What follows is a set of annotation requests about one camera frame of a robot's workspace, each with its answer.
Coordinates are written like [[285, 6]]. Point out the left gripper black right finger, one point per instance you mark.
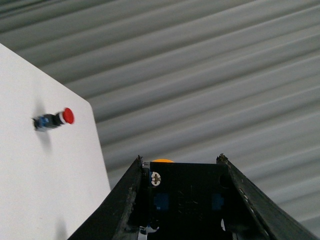
[[276, 224]]

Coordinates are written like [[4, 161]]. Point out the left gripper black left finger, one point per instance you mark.
[[110, 221]]

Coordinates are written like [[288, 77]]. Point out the red mushroom push button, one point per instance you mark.
[[46, 122]]

